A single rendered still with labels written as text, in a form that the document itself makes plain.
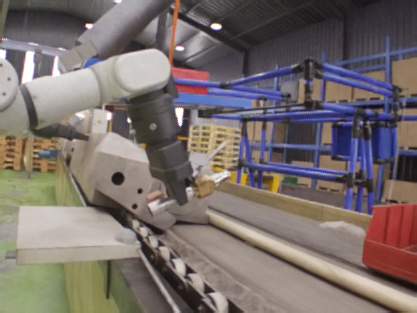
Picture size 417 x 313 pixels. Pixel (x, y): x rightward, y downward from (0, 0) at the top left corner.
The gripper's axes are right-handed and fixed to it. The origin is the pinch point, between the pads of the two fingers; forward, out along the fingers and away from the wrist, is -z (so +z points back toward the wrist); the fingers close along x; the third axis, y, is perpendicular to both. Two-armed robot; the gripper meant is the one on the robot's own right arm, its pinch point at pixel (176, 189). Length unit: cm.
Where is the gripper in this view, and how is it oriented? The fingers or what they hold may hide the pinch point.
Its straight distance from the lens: 57.2
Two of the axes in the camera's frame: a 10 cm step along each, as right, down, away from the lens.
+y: -8.2, 3.5, -4.5
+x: -5.0, -0.7, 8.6
